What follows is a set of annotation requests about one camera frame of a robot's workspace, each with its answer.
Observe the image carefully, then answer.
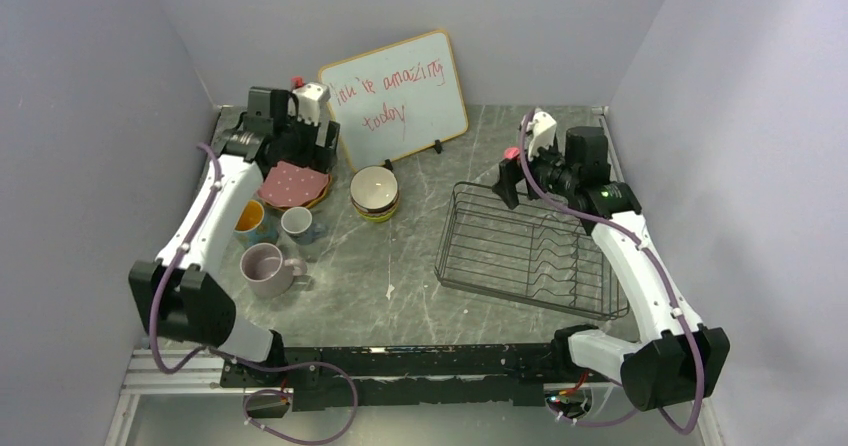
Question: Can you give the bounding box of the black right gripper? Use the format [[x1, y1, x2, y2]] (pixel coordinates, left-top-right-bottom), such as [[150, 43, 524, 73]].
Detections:
[[492, 134, 579, 209]]

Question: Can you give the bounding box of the yellow polka-dot plate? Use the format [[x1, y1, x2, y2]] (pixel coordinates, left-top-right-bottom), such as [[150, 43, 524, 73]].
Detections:
[[301, 176, 334, 209]]

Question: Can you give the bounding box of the pink polka-dot plate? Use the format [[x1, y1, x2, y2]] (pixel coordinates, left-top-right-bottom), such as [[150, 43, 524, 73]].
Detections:
[[257, 161, 331, 211]]

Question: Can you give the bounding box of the teal white-dot bowl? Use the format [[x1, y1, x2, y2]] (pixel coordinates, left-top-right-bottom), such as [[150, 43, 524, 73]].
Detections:
[[349, 166, 399, 210]]

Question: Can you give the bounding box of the blue zigzag pattern bowl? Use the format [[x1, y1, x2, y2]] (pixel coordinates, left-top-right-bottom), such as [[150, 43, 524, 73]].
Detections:
[[352, 201, 399, 214]]

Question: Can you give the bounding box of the small grey-blue cup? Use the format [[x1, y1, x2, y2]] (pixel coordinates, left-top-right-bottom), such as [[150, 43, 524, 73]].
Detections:
[[280, 206, 327, 245]]

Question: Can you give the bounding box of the yellow-green bowl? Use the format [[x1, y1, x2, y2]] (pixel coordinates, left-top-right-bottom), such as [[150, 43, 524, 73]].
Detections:
[[357, 211, 395, 223]]

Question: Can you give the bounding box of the blue butterfly mug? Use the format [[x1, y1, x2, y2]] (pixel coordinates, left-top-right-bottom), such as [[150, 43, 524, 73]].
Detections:
[[234, 200, 279, 249]]

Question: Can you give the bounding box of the lilac mug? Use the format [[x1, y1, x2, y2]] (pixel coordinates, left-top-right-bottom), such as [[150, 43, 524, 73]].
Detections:
[[239, 243, 308, 299]]

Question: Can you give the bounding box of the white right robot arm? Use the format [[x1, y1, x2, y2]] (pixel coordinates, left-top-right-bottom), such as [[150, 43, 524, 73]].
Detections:
[[492, 120, 730, 411]]

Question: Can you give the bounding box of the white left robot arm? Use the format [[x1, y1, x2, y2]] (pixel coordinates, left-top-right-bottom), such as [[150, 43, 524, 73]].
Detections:
[[128, 82, 340, 386]]

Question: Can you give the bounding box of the pink-lid spice bottle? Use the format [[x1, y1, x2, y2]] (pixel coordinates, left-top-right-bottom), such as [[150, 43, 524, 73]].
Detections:
[[502, 146, 521, 165]]

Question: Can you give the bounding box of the yellow-framed whiteboard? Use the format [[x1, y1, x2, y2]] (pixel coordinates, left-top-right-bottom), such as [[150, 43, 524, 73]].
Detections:
[[318, 30, 469, 171]]

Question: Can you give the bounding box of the black base bar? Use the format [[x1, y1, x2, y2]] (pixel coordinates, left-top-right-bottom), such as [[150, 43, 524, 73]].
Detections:
[[220, 332, 602, 412]]

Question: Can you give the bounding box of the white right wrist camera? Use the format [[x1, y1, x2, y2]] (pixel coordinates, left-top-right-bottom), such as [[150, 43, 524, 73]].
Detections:
[[526, 108, 557, 161]]

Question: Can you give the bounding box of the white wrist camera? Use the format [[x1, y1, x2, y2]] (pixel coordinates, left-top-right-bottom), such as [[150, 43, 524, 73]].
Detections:
[[288, 76, 330, 125], [526, 108, 557, 161]]

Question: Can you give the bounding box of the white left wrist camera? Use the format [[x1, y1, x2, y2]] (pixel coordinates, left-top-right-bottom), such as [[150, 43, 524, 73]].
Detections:
[[288, 76, 330, 125]]

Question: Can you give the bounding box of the black wire dish rack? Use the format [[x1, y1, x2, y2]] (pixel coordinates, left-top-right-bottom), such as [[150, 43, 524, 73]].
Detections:
[[435, 181, 629, 321]]

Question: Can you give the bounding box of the aluminium rail at wall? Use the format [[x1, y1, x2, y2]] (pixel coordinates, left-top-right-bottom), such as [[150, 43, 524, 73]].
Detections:
[[591, 106, 626, 182]]

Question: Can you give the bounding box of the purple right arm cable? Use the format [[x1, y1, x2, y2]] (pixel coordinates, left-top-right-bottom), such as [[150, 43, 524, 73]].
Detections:
[[518, 108, 705, 436]]

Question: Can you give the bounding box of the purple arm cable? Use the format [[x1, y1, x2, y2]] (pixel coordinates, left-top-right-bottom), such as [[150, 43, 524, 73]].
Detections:
[[148, 142, 360, 446], [518, 108, 705, 436]]

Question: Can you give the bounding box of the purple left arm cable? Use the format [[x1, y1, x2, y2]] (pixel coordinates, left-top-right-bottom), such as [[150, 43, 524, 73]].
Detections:
[[148, 142, 360, 446]]

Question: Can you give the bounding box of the aluminium front frame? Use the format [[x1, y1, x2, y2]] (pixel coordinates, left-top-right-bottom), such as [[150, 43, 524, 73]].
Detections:
[[104, 346, 727, 446]]

